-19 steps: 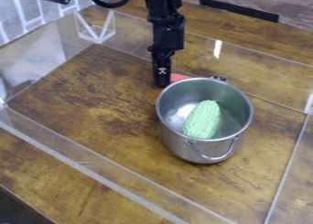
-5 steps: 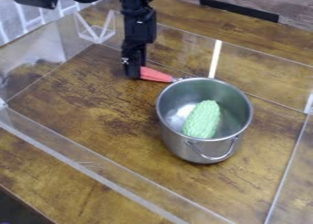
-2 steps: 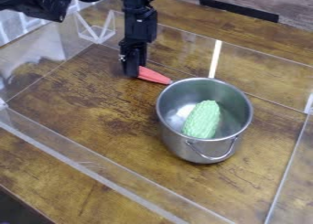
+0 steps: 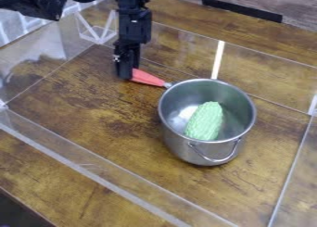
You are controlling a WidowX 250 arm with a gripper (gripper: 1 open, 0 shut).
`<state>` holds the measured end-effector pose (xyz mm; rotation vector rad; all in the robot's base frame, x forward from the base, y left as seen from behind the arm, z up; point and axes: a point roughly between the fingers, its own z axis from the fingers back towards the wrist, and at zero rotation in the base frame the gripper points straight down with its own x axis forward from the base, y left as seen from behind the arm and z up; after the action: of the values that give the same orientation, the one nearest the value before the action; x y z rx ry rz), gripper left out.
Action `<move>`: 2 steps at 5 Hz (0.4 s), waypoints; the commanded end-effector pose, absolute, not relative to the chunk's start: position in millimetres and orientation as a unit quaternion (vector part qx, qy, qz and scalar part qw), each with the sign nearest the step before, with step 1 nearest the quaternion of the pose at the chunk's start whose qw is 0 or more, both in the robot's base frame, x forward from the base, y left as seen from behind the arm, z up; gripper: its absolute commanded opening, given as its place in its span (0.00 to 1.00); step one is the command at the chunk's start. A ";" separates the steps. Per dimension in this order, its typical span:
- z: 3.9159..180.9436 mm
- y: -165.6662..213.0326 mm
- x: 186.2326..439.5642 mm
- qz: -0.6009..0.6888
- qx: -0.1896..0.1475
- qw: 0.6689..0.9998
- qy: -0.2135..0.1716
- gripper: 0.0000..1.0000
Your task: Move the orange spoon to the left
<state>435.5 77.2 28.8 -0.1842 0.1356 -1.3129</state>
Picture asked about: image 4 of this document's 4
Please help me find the black strip on wall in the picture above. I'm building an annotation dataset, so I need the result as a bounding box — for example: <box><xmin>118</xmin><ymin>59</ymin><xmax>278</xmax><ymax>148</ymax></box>
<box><xmin>203</xmin><ymin>0</ymin><xmax>283</xmax><ymax>23</ymax></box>

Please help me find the orange plastic spoon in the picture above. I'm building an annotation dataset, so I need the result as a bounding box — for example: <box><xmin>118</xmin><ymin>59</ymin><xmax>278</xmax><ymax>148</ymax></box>
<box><xmin>132</xmin><ymin>69</ymin><xmax>173</xmax><ymax>88</ymax></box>

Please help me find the clear acrylic enclosure wall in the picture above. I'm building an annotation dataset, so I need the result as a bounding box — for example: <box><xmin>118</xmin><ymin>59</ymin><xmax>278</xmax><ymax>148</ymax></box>
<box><xmin>0</xmin><ymin>7</ymin><xmax>317</xmax><ymax>227</ymax></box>

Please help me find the clear acrylic corner bracket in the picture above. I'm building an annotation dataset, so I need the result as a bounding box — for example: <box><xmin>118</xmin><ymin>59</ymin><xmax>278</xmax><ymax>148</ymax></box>
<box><xmin>76</xmin><ymin>10</ymin><xmax>118</xmax><ymax>44</ymax></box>

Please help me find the green knitted vegetable toy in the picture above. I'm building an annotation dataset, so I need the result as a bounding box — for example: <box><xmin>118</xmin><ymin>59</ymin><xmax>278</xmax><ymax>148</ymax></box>
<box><xmin>185</xmin><ymin>102</ymin><xmax>224</xmax><ymax>141</ymax></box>

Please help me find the silver metal pot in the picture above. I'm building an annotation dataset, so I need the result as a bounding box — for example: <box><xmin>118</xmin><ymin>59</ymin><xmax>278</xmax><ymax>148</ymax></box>
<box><xmin>158</xmin><ymin>79</ymin><xmax>257</xmax><ymax>166</ymax></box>

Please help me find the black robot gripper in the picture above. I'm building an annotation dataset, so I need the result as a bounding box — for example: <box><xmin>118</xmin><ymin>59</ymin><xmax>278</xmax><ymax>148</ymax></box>
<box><xmin>113</xmin><ymin>0</ymin><xmax>153</xmax><ymax>80</ymax></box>

